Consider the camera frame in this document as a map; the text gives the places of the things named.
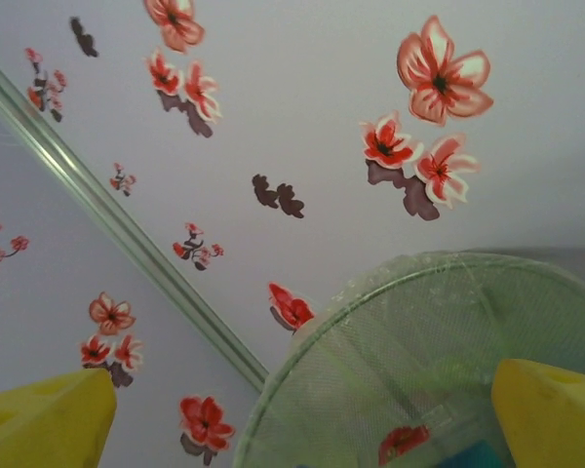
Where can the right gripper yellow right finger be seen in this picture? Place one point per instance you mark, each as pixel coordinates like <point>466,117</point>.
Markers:
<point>556,419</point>

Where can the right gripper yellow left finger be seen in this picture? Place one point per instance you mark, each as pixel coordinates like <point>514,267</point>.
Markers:
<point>44,419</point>

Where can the grey mesh waste bin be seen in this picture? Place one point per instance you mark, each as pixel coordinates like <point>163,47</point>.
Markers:
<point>341,385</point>

